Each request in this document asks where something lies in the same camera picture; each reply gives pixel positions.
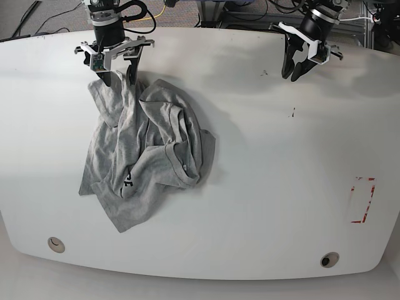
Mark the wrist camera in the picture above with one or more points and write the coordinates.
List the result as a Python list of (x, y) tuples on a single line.
[(96, 62), (322, 56)]

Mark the red tape rectangle marking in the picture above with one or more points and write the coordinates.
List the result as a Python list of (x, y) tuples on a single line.
[(361, 196)]

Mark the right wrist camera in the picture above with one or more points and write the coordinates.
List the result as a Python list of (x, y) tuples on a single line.
[(96, 62)]

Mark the right table cable grommet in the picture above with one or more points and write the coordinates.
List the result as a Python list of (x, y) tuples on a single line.
[(329, 260)]

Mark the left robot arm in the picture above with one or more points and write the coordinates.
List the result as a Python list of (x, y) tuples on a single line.
[(306, 45)]

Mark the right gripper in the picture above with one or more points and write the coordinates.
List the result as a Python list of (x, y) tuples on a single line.
[(112, 42)]

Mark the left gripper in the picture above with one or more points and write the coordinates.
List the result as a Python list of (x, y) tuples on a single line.
[(313, 30)]

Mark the grey t-shirt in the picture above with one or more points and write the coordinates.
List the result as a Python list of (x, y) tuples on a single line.
[(147, 143)]

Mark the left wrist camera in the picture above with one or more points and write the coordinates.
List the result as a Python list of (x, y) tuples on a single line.
[(322, 56)]

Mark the left table cable grommet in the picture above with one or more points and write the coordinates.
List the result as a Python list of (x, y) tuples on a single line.
[(56, 245)]

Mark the table cable grommet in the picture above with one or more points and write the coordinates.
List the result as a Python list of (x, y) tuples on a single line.
[(329, 260), (56, 245)]

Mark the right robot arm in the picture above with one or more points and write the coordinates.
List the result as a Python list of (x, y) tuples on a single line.
[(101, 13)]

